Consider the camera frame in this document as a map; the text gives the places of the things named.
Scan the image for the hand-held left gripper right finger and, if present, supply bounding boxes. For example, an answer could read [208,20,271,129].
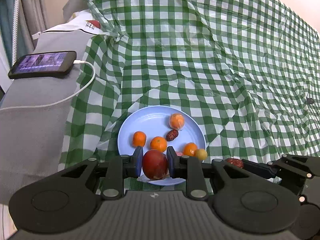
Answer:
[167,146,283,200]

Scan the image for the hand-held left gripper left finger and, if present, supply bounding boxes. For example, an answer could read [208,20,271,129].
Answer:
[25,146,144,200]

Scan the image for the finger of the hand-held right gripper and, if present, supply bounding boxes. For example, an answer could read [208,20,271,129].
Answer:
[242,154,320,179]

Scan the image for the small orange mandarin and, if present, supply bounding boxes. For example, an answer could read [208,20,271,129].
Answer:
[132,131,147,148]
[183,142,198,157]
[150,136,168,153]

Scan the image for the dried red date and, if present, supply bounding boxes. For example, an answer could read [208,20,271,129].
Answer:
[166,129,179,142]
[226,158,244,169]

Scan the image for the plastic mandarin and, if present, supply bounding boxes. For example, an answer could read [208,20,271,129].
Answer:
[169,113,186,132]

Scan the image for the blue plate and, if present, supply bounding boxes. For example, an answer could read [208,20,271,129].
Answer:
[117,106,207,186]

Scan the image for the grey fabric cover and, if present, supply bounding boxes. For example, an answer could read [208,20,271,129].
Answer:
[0,29,93,203]

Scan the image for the green checked tablecloth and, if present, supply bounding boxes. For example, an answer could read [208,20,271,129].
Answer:
[57,0,320,193]

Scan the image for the black smartphone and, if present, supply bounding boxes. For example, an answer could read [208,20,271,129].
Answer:
[8,51,77,79]

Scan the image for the white printed pillow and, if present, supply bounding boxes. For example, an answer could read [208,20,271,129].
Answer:
[31,10,104,34]

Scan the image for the white dotted pole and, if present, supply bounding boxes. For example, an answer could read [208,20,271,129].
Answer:
[12,0,22,63]

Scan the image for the grey curtain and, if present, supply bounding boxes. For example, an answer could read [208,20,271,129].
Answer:
[20,0,49,53]

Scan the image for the white charging cable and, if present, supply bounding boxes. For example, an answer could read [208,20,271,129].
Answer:
[0,59,96,113]

